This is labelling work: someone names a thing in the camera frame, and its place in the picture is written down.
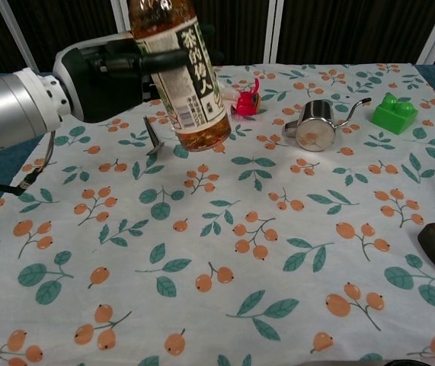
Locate black arm cable with plug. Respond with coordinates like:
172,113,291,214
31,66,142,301
0,128,57,196

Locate metal tweezers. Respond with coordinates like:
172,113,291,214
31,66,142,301
142,115,167,156

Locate white feather shuttlecock, red base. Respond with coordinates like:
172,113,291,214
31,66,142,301
216,74,264,124

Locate floral leaf and berry tablecloth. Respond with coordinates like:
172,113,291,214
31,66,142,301
0,63,435,366

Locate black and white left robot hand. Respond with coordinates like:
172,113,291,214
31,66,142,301
52,24,225,124

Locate stainless steel long-spout pot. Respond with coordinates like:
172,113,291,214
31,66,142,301
282,97,373,153

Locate green toy building brick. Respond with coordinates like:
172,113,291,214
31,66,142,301
370,94,420,136

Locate transparent tea bottle with label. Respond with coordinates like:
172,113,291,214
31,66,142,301
129,0,233,153

